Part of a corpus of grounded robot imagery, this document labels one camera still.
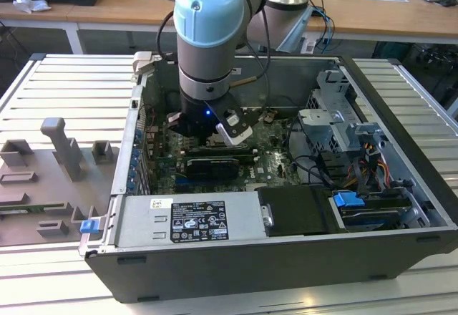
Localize black RAM slot white clips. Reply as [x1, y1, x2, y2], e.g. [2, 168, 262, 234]
[184, 152, 259, 161]
[184, 146, 258, 154]

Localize black graphics card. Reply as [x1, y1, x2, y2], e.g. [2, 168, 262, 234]
[185, 156, 240, 181]

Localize grey plastic case latch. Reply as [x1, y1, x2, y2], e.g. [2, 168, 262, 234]
[131, 51, 155, 77]

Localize silver chipset heatsink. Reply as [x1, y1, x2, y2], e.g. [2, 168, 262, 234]
[272, 151, 291, 168]

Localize green motherboard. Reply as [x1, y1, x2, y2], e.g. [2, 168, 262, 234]
[142, 109, 305, 193]

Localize silver power supply unit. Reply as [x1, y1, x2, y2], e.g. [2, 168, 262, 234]
[113, 191, 270, 248]

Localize silver metal drive cage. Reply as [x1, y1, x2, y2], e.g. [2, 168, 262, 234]
[296, 68, 389, 155]

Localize pale blue teach pendant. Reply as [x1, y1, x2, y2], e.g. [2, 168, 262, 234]
[277, 5, 315, 53]

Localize black plastic shroud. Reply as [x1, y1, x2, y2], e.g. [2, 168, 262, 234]
[256, 185, 340, 238]

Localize wooden desk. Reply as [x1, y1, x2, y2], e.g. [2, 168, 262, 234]
[0, 0, 458, 54]

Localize blue plastic latch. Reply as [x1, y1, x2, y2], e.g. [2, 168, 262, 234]
[79, 219, 99, 236]

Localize grey parts rack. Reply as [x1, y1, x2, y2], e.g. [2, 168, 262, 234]
[0, 116, 122, 248]

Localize black open PC case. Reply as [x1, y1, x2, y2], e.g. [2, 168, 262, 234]
[82, 50, 458, 304]

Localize hard disk in blue carrier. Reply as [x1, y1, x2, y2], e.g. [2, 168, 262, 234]
[331, 190, 412, 233]

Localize green RAM stick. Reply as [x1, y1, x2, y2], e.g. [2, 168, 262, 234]
[0, 203, 69, 213]

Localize crumpled white paper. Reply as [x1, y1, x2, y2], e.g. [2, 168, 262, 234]
[12, 0, 51, 14]

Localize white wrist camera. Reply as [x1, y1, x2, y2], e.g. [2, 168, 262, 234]
[214, 112, 254, 147]

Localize yellow red power wires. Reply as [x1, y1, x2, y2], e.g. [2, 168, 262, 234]
[352, 142, 391, 191]

